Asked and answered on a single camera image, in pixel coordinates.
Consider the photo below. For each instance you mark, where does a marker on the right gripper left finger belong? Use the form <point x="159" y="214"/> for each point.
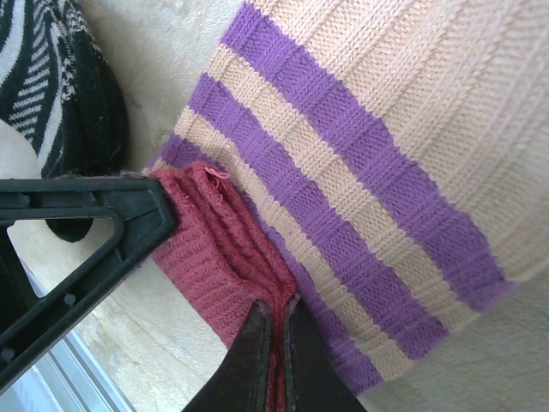
<point x="251" y="365"/>

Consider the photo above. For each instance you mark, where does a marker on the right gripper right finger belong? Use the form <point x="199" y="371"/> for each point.
<point x="309" y="369"/>

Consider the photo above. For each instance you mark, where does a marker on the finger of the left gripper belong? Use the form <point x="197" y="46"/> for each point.
<point x="146" y="206"/>

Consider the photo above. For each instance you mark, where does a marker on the beige purple-striped sock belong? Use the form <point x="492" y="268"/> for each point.
<point x="364" y="150"/>

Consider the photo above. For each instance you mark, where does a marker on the black white striped sock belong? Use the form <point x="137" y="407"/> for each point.
<point x="43" y="77"/>

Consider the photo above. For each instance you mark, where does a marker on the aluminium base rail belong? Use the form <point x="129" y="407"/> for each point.
<point x="64" y="377"/>

